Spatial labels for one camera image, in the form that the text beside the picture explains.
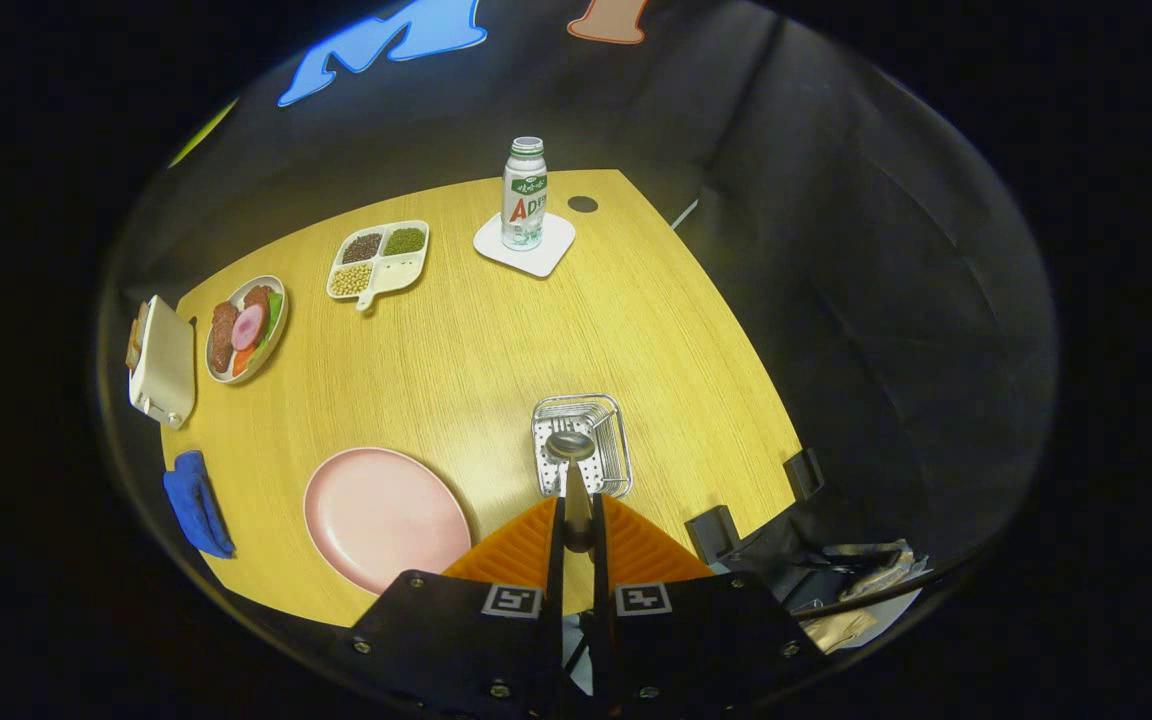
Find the large brown meat piece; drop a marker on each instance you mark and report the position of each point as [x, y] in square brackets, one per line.
[223, 335]

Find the dark round table grommet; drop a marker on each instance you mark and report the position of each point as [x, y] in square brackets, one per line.
[583, 204]

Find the pink round plate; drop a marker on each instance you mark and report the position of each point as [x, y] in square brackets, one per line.
[381, 520]

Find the pink ham slice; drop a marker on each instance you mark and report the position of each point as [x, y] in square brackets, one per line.
[248, 327]

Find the white drink bottle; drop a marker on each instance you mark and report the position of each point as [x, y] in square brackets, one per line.
[524, 205]

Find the toasted bread slice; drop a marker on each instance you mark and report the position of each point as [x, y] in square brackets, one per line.
[136, 335]

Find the crumpled white bag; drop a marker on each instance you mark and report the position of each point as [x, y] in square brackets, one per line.
[866, 570]

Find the black table clamp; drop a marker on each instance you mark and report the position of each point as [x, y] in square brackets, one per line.
[804, 473]
[712, 535]

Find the white square coaster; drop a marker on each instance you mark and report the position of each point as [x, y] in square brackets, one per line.
[541, 258]

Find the blue folded towel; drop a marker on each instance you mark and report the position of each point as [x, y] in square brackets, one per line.
[194, 505]

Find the white toaster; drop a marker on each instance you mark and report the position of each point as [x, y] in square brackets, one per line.
[168, 365]

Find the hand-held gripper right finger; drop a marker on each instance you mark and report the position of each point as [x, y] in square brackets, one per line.
[604, 580]

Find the small brown meat piece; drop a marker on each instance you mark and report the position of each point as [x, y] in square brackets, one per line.
[257, 296]

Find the orange carrot slice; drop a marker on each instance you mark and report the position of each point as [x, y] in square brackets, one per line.
[242, 362]

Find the green lettuce leaf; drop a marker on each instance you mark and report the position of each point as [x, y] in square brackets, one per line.
[274, 315]

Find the white divided bean dish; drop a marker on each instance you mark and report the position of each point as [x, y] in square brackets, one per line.
[401, 270]

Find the grey food plate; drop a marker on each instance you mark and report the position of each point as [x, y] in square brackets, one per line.
[271, 355]

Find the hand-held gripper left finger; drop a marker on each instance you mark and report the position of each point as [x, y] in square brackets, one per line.
[553, 580]

